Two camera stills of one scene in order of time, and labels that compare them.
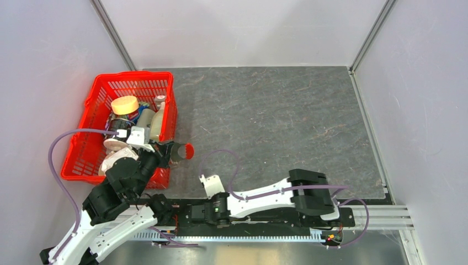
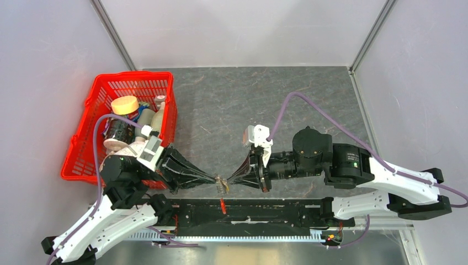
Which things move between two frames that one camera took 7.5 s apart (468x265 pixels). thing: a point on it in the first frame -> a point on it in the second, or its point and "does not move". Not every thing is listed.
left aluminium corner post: x=98 y=6 does not move
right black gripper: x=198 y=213 -> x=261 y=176
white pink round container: x=116 y=149 does not move
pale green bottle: x=145 y=118 does not move
